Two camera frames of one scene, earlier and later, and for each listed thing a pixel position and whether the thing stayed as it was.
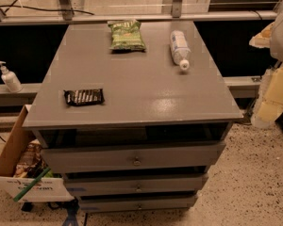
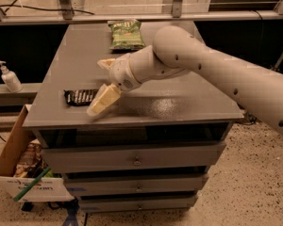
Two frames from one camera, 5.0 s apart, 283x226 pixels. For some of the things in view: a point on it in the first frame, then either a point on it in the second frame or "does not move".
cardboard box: [9, 186] does not move
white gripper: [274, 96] to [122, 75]
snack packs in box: [33, 163] does not move
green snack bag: [126, 35] does not move
